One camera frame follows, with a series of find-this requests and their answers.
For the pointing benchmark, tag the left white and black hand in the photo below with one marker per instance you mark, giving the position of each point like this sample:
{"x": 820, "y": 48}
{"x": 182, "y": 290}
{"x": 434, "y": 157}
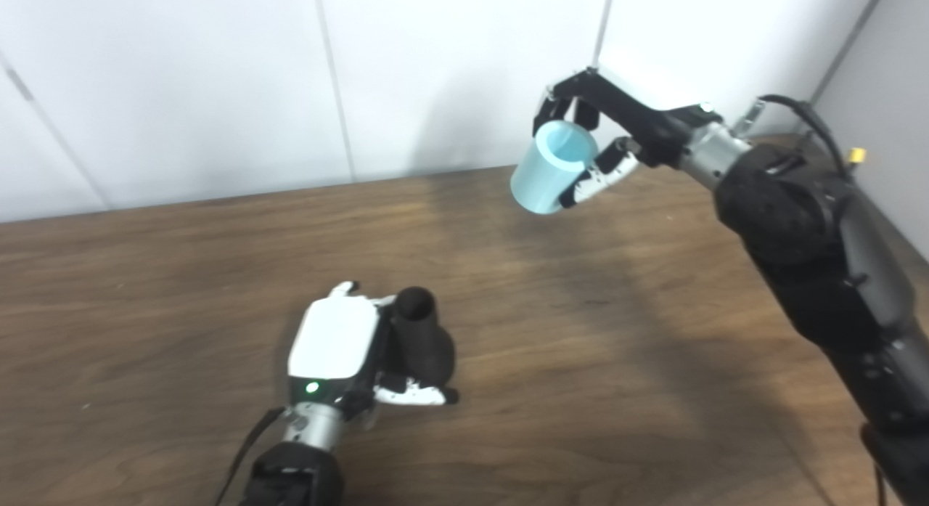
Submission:
{"x": 334, "y": 339}

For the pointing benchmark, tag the right white and black hand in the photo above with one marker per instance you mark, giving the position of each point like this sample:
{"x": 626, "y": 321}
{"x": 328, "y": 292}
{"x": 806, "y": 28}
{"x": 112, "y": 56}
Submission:
{"x": 646, "y": 121}

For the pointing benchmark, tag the black flared nozzle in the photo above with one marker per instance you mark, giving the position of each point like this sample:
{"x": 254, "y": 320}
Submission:
{"x": 428, "y": 346}

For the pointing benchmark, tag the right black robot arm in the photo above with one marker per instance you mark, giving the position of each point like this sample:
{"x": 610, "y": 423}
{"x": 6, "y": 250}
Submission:
{"x": 820, "y": 245}

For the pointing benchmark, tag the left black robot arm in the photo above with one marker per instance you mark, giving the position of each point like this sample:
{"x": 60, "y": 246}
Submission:
{"x": 297, "y": 470}

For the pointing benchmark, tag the small yellow connector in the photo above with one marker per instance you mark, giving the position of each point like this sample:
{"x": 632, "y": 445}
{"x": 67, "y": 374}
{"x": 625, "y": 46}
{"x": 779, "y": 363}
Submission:
{"x": 858, "y": 155}

